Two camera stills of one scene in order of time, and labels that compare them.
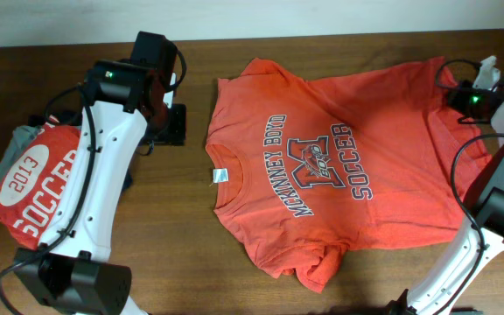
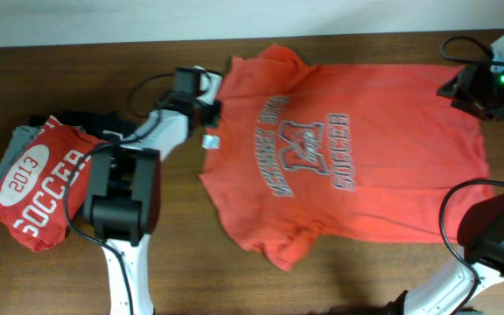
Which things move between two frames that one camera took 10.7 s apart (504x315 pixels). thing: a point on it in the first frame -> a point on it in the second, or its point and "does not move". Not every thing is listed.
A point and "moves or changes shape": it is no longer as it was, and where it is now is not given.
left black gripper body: [171, 128] -> [208, 115]
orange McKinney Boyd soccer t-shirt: [313, 168] moves or changes shape
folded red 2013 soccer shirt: [26, 198] does not move
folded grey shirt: [22, 136] does not move
